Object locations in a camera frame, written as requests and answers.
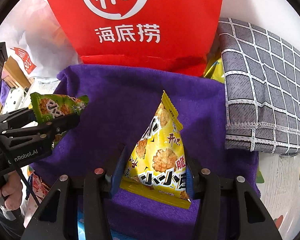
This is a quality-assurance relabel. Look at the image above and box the gold snack packet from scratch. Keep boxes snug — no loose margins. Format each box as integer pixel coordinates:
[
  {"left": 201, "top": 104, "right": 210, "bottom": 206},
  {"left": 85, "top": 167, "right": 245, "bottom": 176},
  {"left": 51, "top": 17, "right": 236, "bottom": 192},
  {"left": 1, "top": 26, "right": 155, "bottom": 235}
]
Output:
[{"left": 203, "top": 47, "right": 226, "bottom": 84}]

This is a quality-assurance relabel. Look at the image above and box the black cable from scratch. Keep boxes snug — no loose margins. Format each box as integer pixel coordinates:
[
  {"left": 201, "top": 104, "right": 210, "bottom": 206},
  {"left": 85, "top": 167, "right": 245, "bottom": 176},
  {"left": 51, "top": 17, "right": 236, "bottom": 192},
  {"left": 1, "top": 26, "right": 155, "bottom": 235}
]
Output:
[{"left": 0, "top": 124, "right": 39, "bottom": 207}]

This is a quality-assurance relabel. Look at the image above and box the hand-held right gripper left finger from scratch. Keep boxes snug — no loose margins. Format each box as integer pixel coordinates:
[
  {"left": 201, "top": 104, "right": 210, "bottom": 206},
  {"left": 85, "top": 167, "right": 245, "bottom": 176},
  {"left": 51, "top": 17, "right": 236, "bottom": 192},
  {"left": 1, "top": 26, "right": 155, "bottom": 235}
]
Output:
[{"left": 20, "top": 143, "right": 127, "bottom": 240}]

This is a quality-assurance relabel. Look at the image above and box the purple towel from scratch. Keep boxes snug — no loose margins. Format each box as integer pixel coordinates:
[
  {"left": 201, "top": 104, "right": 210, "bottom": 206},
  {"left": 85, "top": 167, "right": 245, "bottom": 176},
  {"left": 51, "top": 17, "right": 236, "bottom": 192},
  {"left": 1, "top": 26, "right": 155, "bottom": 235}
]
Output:
[{"left": 30, "top": 64, "right": 262, "bottom": 240}]

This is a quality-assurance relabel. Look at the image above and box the green snack packet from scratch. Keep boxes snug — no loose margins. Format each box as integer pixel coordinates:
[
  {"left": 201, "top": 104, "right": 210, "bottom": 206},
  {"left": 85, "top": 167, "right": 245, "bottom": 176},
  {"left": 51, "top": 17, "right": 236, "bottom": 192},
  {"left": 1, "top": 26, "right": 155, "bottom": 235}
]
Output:
[{"left": 30, "top": 92, "right": 89, "bottom": 147}]

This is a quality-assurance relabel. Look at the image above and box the yellow snack packet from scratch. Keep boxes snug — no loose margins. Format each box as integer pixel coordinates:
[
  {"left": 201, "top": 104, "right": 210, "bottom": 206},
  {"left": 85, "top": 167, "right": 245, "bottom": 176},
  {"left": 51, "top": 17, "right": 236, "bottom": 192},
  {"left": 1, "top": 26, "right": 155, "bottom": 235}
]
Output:
[{"left": 120, "top": 90, "right": 192, "bottom": 209}]

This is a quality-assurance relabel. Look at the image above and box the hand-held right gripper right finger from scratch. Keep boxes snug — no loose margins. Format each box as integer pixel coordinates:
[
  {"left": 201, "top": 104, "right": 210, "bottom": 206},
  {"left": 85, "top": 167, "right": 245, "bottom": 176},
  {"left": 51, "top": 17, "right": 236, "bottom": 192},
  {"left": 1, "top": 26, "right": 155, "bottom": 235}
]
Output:
[{"left": 184, "top": 155, "right": 283, "bottom": 240}]

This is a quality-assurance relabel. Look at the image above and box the white plastic bag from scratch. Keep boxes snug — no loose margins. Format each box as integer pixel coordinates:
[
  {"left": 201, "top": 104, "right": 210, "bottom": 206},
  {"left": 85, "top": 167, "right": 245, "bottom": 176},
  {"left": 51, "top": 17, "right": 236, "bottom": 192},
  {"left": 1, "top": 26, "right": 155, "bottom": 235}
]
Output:
[{"left": 0, "top": 0, "right": 83, "bottom": 78}]

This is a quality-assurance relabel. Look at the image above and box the grey checked folded cloth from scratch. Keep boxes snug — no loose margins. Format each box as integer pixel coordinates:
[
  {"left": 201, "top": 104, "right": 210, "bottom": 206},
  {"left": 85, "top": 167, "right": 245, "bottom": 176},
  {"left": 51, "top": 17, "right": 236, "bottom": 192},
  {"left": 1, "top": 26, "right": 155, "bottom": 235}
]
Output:
[{"left": 217, "top": 17, "right": 300, "bottom": 154}]

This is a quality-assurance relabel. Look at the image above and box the fruit print bed sheet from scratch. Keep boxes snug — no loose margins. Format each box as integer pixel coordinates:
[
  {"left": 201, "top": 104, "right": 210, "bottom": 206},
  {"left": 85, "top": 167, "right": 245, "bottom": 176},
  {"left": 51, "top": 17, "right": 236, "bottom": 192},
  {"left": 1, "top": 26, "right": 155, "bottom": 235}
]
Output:
[{"left": 25, "top": 152, "right": 300, "bottom": 239}]

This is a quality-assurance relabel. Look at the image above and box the cardboard box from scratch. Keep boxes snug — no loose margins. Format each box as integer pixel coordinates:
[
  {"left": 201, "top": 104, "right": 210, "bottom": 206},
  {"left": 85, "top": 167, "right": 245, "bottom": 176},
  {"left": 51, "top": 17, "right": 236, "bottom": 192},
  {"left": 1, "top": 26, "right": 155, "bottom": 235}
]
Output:
[{"left": 2, "top": 56, "right": 28, "bottom": 88}]

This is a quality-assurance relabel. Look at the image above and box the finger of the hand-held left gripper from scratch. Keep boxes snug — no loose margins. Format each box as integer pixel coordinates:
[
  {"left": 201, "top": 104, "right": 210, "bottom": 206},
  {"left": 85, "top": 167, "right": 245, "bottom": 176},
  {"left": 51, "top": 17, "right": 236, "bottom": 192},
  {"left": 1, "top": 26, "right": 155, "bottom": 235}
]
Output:
[
  {"left": 0, "top": 107, "right": 39, "bottom": 130},
  {"left": 1, "top": 114, "right": 81, "bottom": 151}
]

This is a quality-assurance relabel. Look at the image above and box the person's left hand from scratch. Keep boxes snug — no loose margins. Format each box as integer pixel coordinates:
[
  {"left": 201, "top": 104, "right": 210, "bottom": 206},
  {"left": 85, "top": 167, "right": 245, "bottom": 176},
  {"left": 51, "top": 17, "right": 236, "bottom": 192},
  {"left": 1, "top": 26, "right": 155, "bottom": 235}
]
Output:
[{"left": 0, "top": 170, "right": 25, "bottom": 209}]

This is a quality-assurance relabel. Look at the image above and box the red paper bag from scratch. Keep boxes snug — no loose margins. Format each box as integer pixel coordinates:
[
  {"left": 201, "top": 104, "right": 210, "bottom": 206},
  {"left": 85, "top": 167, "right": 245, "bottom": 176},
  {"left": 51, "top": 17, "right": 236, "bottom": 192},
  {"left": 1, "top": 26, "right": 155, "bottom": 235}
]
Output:
[{"left": 39, "top": 0, "right": 226, "bottom": 78}]

